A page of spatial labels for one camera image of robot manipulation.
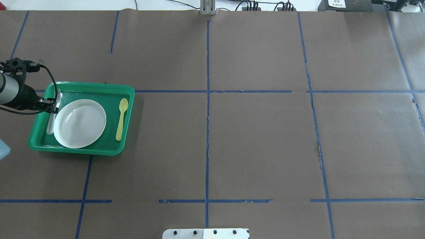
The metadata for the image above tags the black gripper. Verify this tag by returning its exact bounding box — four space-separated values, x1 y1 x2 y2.
14 85 57 114

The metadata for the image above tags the white plastic fork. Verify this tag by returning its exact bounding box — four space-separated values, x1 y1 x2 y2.
46 89 62 135

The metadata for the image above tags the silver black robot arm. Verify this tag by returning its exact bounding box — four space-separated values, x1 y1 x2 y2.
0 73 59 115

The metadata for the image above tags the white round plate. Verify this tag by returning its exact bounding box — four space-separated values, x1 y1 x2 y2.
53 99 107 149

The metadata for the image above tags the light blue object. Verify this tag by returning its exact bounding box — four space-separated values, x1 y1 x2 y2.
0 139 11 160

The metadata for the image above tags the green plastic tray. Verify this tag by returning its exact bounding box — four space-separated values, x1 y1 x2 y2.
28 82 135 156

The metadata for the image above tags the yellow plastic spoon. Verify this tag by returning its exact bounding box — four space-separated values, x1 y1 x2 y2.
115 98 129 141

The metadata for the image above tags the metal mounting plate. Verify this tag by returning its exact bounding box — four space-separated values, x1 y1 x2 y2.
162 228 250 239

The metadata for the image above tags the black power strip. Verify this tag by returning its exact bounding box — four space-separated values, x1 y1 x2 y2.
274 0 296 12
241 0 261 12

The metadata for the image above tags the black equipment box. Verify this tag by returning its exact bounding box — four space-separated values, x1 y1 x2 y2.
317 0 385 12

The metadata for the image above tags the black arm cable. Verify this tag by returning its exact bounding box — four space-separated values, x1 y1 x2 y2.
0 65 59 115

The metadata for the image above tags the aluminium frame post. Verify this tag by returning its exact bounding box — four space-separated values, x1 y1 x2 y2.
200 0 217 15

